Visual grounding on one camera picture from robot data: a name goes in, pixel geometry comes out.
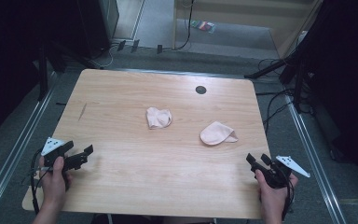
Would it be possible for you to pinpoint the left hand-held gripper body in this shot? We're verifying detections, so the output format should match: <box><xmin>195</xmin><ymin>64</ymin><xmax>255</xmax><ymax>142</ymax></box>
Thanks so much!
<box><xmin>40</xmin><ymin>136</ymin><xmax>76</xmax><ymax>173</ymax></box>

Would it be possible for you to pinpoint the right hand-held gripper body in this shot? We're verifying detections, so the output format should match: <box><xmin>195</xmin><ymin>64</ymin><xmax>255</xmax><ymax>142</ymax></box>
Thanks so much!
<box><xmin>255</xmin><ymin>155</ymin><xmax>311</xmax><ymax>189</ymax></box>

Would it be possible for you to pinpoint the person's right hand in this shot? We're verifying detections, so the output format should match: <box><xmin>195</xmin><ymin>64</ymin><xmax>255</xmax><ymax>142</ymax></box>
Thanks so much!
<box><xmin>254</xmin><ymin>169</ymin><xmax>299</xmax><ymax>218</ymax></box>

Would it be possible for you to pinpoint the person's left hand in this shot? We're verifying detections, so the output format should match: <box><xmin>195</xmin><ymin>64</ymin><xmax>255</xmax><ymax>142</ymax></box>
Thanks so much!
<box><xmin>38</xmin><ymin>156</ymin><xmax>73</xmax><ymax>210</ymax></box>

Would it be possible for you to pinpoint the flat pink sock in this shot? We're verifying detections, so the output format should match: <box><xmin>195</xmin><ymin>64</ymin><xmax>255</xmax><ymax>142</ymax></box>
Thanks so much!
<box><xmin>200</xmin><ymin>120</ymin><xmax>240</xmax><ymax>147</ymax></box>

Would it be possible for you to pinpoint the black metal stand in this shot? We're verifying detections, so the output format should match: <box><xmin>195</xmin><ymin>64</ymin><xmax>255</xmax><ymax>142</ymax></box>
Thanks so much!
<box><xmin>36</xmin><ymin>43</ymin><xmax>99</xmax><ymax>102</ymax></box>

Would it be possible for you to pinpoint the crumpled pink sock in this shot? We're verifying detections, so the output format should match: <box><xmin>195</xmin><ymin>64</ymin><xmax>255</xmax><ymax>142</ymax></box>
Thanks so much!
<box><xmin>145</xmin><ymin>106</ymin><xmax>173</xmax><ymax>130</ymax></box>

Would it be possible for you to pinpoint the black tripod stand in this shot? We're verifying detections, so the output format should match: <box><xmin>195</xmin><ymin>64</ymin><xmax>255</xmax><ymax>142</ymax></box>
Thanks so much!
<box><xmin>243</xmin><ymin>46</ymin><xmax>316</xmax><ymax>115</ymax></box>

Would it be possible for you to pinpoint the person's lap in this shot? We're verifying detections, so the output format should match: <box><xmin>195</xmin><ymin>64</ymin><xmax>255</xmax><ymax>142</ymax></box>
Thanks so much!
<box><xmin>89</xmin><ymin>214</ymin><xmax>217</xmax><ymax>224</ymax></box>

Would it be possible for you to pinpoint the dark cabinet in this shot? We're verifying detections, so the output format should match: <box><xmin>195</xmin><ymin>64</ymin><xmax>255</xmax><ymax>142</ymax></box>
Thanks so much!
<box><xmin>76</xmin><ymin>0</ymin><xmax>120</xmax><ymax>60</ymax></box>

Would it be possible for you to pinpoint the colourful striped packet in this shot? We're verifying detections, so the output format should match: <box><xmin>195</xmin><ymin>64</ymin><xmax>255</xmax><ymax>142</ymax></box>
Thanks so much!
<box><xmin>190</xmin><ymin>20</ymin><xmax>217</xmax><ymax>35</ymax></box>

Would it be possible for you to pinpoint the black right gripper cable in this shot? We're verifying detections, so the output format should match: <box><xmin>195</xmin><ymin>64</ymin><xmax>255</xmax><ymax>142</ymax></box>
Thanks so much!
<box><xmin>280</xmin><ymin>169</ymin><xmax>296</xmax><ymax>222</ymax></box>

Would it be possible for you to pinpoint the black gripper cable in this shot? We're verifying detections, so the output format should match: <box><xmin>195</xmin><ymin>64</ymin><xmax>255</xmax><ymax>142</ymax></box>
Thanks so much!
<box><xmin>280</xmin><ymin>169</ymin><xmax>296</xmax><ymax>222</ymax></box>
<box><xmin>30</xmin><ymin>148</ymin><xmax>46</xmax><ymax>217</ymax></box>

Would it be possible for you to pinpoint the metal floor rail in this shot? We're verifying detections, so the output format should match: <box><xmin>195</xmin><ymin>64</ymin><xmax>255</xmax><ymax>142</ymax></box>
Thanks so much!
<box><xmin>283</xmin><ymin>94</ymin><xmax>348</xmax><ymax>224</ymax></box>
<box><xmin>0</xmin><ymin>72</ymin><xmax>59</xmax><ymax>223</ymax></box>

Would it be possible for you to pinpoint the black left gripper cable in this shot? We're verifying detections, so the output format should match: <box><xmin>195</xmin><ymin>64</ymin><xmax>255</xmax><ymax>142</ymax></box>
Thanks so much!
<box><xmin>30</xmin><ymin>148</ymin><xmax>46</xmax><ymax>217</ymax></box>

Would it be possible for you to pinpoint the black floor cable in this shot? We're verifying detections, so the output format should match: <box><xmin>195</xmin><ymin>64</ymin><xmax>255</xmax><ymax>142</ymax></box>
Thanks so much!
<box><xmin>255</xmin><ymin>57</ymin><xmax>296</xmax><ymax>135</ymax></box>

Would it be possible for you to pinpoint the white floor cable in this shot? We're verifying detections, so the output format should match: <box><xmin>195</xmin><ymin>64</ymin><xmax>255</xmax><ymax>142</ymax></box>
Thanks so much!
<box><xmin>90</xmin><ymin>42</ymin><xmax>119</xmax><ymax>70</ymax></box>

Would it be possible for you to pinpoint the black hanging cable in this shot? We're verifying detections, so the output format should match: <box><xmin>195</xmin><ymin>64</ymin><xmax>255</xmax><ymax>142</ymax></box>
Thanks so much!
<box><xmin>176</xmin><ymin>0</ymin><xmax>196</xmax><ymax>51</ymax></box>

